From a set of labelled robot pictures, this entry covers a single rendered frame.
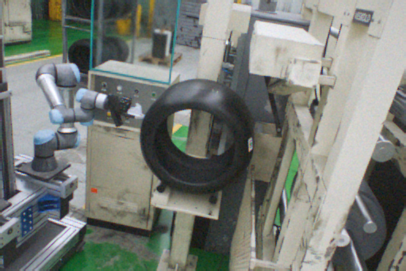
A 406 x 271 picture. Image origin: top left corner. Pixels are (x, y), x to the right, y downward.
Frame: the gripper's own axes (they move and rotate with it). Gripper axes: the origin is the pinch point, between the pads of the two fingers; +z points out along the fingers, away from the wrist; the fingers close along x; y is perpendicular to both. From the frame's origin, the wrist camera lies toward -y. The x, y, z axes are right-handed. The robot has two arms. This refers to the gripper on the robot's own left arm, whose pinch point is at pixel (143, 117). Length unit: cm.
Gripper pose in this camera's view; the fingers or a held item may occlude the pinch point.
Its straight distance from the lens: 185.4
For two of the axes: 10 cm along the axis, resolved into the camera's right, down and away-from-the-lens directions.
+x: 1.3, -3.6, 9.2
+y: 2.6, -8.9, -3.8
